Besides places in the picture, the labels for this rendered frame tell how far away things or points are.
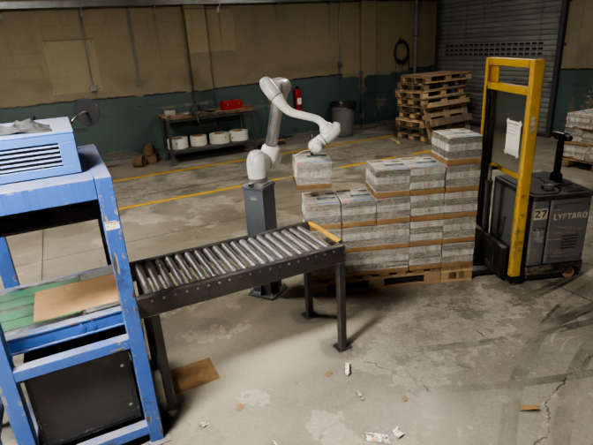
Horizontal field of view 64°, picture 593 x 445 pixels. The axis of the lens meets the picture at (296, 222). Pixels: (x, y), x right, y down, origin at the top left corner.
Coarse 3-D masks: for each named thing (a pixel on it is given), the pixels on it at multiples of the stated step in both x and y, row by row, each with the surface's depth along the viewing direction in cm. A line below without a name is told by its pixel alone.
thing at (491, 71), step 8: (488, 64) 410; (488, 72) 412; (496, 72) 412; (488, 80) 419; (496, 80) 414; (488, 88) 421; (488, 96) 418; (488, 104) 419; (488, 112) 427; (488, 120) 430; (488, 128) 432; (488, 136) 429; (488, 144) 431; (488, 152) 436; (488, 160) 438; (488, 168) 440; (480, 176) 446; (480, 184) 448; (480, 192) 449; (480, 200) 451; (480, 208) 460; (480, 216) 463; (480, 224) 459
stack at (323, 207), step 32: (320, 192) 414; (352, 192) 409; (320, 224) 392; (384, 224) 398; (416, 224) 400; (352, 256) 404; (384, 256) 407; (416, 256) 410; (320, 288) 412; (352, 288) 417; (384, 288) 418
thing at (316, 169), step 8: (296, 160) 380; (304, 160) 379; (312, 160) 379; (320, 160) 379; (328, 160) 379; (296, 168) 375; (304, 168) 375; (312, 168) 376; (320, 168) 377; (328, 168) 377; (296, 176) 378; (304, 176) 379; (312, 176) 380; (320, 176) 381; (328, 176) 381; (296, 184) 381; (304, 184) 382; (312, 184) 383
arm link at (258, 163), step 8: (256, 152) 378; (248, 160) 379; (256, 160) 376; (264, 160) 380; (248, 168) 381; (256, 168) 378; (264, 168) 381; (248, 176) 385; (256, 176) 380; (264, 176) 383
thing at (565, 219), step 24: (504, 192) 432; (552, 192) 389; (576, 192) 388; (528, 216) 396; (552, 216) 393; (576, 216) 395; (504, 240) 439; (528, 240) 400; (552, 240) 401; (576, 240) 404; (528, 264) 407; (552, 264) 408; (576, 264) 411
